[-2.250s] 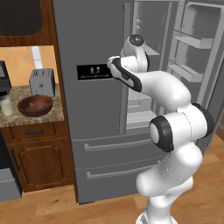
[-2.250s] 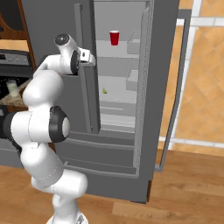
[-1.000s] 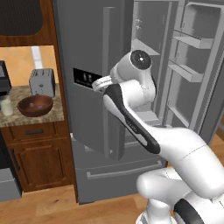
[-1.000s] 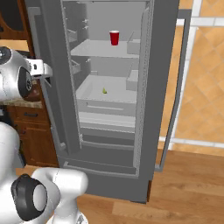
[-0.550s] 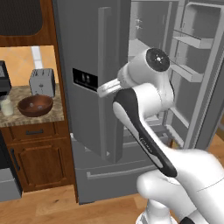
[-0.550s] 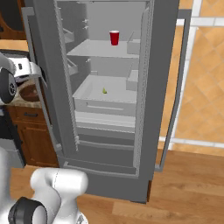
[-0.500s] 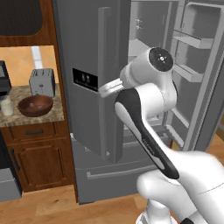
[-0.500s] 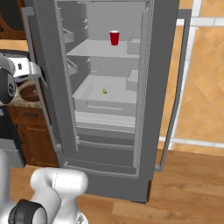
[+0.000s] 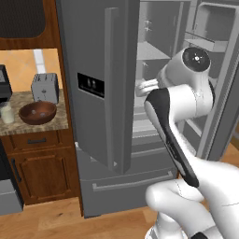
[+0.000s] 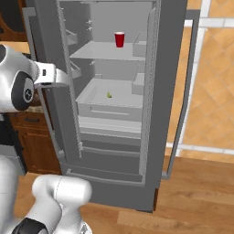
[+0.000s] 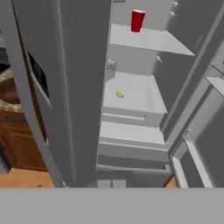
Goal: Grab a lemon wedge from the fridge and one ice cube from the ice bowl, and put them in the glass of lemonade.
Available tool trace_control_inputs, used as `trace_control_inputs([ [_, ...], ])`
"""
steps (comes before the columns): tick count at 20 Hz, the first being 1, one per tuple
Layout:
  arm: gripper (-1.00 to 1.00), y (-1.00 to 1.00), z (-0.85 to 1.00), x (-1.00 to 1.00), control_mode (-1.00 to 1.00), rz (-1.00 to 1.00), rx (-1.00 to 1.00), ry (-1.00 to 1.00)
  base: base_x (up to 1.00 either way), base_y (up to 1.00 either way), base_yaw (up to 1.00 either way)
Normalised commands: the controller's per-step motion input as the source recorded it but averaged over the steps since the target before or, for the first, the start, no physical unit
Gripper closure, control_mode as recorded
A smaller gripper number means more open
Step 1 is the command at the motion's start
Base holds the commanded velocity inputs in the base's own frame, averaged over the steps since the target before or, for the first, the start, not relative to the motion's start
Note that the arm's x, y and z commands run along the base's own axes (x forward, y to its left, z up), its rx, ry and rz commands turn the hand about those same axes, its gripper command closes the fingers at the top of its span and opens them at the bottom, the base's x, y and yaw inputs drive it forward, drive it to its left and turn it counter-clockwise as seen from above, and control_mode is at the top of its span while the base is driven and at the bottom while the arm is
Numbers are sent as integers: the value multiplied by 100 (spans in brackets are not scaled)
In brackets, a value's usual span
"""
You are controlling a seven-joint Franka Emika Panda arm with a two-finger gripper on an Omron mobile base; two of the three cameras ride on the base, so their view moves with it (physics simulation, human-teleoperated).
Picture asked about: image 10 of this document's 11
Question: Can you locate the dark wooden wall cupboard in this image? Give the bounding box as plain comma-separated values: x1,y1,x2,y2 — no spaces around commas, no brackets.
0,0,29,42

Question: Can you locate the brown wooden drawer front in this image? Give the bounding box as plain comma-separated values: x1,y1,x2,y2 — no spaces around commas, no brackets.
8,111,50,130

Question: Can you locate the grey fridge body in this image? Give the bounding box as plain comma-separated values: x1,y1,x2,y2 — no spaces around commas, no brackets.
56,0,163,213

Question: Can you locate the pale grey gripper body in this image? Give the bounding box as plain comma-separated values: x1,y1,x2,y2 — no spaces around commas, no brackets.
50,68,73,89

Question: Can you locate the grey fridge shelf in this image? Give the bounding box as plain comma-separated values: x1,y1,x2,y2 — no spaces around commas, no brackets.
69,40,147,62

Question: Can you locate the red plastic cup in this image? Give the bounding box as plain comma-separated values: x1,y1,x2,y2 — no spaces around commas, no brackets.
113,31,126,48

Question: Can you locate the brown wooden cupboard door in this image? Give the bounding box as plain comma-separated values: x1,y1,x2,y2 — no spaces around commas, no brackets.
16,126,62,176

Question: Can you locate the black and grey dishwasher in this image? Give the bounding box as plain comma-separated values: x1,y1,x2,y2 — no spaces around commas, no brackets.
0,113,29,177

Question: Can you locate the grey fridge crisper drawer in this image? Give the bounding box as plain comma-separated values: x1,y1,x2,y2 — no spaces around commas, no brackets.
75,78,144,123

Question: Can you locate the grey fridge door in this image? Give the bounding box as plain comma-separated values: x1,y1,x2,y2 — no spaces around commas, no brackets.
141,0,189,191
24,0,84,160

